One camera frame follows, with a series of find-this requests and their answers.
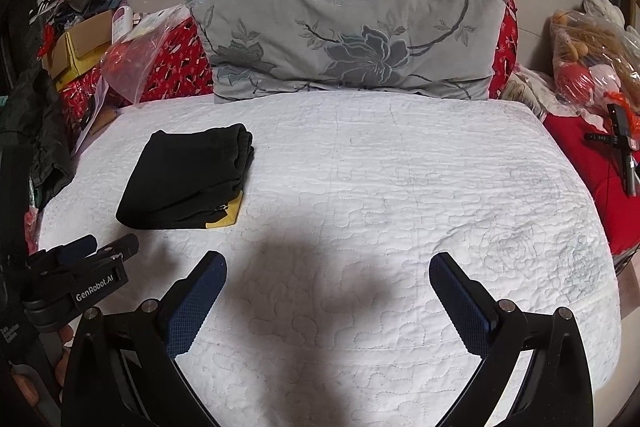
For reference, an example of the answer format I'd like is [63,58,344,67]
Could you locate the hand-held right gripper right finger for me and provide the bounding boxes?
[428,251,596,427]

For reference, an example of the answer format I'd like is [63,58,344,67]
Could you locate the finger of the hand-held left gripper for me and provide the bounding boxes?
[30,234,98,270]
[70,234,140,278]

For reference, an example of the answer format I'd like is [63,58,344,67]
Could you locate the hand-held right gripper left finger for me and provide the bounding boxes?
[60,251,229,427]

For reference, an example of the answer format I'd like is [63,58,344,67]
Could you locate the black pants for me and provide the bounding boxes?
[115,123,256,231]

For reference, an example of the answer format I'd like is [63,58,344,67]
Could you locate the yellow card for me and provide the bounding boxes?
[204,189,244,229]

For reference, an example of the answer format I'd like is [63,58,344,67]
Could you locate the dark jacket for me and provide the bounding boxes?
[0,67,76,208]

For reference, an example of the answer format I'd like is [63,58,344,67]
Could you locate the white quilted blanket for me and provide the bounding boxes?
[37,92,623,427]

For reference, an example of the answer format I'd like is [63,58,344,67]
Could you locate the plain red blanket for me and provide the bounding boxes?
[542,109,640,258]

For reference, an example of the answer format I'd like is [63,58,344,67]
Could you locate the clear plastic bag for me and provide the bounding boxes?
[100,4,193,105]

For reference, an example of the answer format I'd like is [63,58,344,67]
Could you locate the yellow box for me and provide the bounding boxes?
[50,34,106,90]

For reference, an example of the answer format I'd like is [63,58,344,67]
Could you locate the cardboard box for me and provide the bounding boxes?
[42,9,118,72]

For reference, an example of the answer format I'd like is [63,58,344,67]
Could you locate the beige patterned cloth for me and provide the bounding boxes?
[500,64,556,120]

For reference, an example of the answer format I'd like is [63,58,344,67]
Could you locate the white plastic bottle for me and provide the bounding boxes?
[111,3,135,45]

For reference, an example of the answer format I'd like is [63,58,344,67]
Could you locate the black tripod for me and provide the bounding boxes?
[584,103,640,198]

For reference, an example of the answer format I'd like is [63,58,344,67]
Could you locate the bag of plush toys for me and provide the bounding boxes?
[550,0,640,118]

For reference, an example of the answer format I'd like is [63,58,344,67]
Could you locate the grey floral pillow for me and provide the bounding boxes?
[185,0,511,102]

